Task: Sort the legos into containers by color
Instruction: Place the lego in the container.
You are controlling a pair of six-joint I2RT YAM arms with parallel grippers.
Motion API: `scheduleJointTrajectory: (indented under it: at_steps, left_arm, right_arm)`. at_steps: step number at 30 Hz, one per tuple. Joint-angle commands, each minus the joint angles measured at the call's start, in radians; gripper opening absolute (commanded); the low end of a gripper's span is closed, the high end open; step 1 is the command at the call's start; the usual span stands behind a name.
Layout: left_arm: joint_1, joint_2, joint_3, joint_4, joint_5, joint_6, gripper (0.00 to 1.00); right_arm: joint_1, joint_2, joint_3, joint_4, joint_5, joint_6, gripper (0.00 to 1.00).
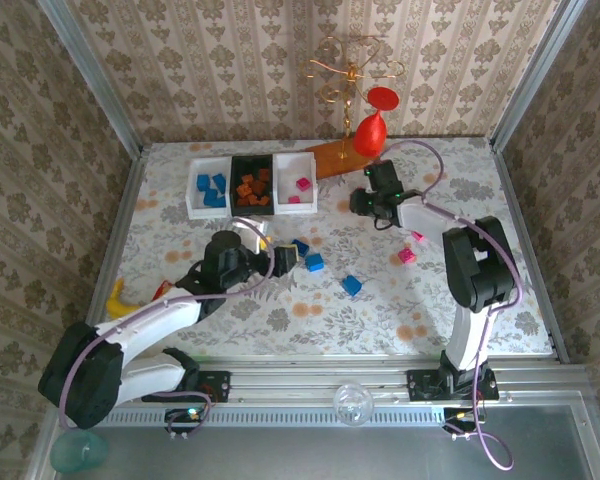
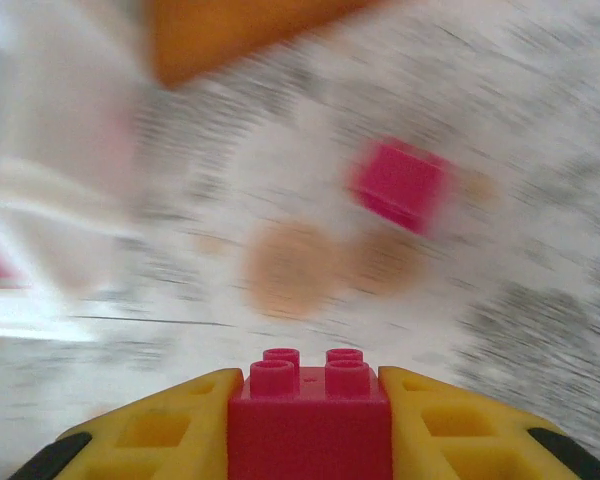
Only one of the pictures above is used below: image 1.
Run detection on white plastic bin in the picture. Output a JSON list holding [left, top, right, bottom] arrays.
[[186, 156, 234, 221], [272, 151, 320, 216]]

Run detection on black plastic bin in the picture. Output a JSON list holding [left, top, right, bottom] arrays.
[[228, 153, 276, 218]]

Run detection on floral patterned tablecloth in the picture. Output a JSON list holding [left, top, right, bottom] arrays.
[[95, 138, 555, 358]]

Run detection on red and yellow toy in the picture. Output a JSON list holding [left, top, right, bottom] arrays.
[[152, 279, 179, 302]]

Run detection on red wine glass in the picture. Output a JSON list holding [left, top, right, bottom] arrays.
[[352, 85, 400, 156]]

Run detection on yellow toy banana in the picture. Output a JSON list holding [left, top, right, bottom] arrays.
[[105, 277, 147, 319]]

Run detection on clear glass ball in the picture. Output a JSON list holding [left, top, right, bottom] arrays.
[[332, 383, 375, 427]]

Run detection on small black circuit board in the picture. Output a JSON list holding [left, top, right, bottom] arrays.
[[440, 406, 483, 442], [163, 406, 209, 442]]

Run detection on gray metal sheet shelf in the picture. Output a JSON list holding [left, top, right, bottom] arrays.
[[29, 402, 600, 480]]

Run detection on teal plastic cup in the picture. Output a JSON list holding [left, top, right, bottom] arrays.
[[49, 430, 109, 474]]

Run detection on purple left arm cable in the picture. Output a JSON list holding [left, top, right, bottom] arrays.
[[57, 217, 276, 431]]

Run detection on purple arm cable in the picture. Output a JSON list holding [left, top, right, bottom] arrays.
[[57, 217, 276, 431], [377, 140, 524, 472]]

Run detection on gold wire rack wooden base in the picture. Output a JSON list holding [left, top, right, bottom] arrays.
[[304, 34, 406, 180]]

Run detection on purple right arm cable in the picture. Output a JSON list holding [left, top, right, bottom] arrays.
[[377, 140, 524, 472]]

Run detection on aluminium side rail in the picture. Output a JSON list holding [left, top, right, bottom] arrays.
[[74, 154, 146, 366], [492, 144, 571, 364]]

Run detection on aluminium frame rail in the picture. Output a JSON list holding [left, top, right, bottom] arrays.
[[54, 355, 594, 404]]

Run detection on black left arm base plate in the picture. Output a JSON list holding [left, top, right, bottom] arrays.
[[179, 369, 232, 404]]

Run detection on gray slotted cable duct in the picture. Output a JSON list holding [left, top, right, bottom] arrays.
[[94, 406, 449, 427]]

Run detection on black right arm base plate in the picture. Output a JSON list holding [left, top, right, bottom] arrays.
[[406, 368, 500, 402]]

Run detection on aluminium corner post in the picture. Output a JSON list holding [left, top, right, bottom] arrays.
[[36, 0, 145, 157], [489, 0, 589, 151]]

